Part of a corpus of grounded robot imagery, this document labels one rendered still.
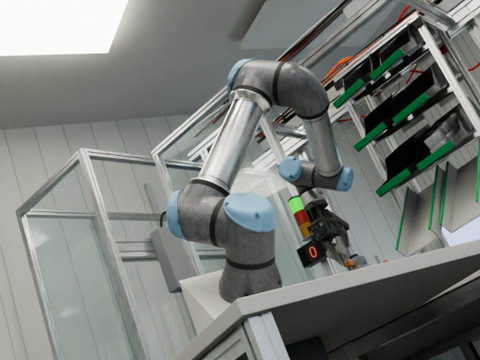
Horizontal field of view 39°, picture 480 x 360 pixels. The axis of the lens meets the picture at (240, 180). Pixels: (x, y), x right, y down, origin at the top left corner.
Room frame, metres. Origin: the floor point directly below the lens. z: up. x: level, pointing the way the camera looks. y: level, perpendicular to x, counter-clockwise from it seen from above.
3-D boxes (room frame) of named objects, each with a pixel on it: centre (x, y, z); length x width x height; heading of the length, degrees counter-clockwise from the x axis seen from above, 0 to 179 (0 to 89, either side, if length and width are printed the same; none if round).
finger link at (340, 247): (2.06, -0.20, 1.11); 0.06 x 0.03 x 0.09; 145
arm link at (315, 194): (2.07, -0.20, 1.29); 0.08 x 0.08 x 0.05
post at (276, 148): (2.37, -0.17, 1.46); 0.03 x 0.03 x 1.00; 55
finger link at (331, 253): (2.08, -0.18, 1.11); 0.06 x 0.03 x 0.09; 145
